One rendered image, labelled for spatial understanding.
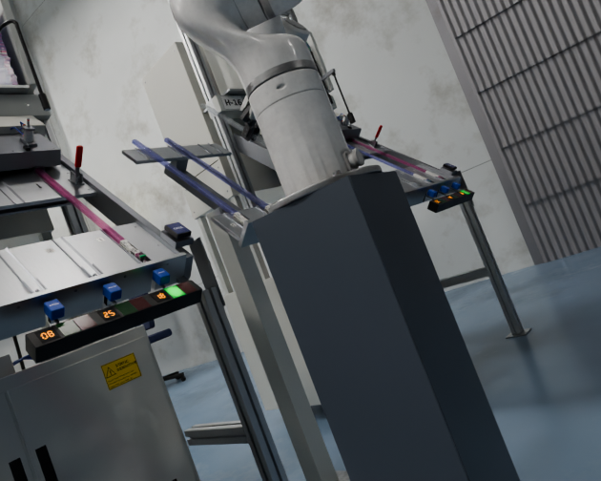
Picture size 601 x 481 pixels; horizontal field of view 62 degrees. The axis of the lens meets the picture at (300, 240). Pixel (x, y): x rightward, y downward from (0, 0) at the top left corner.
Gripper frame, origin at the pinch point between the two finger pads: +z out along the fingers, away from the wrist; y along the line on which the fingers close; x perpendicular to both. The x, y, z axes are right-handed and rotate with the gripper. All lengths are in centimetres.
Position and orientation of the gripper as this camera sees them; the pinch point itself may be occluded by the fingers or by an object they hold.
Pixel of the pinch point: (250, 132)
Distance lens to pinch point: 145.4
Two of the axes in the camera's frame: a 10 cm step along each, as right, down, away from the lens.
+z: -4.1, 7.4, 5.3
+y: -6.2, 2.0, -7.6
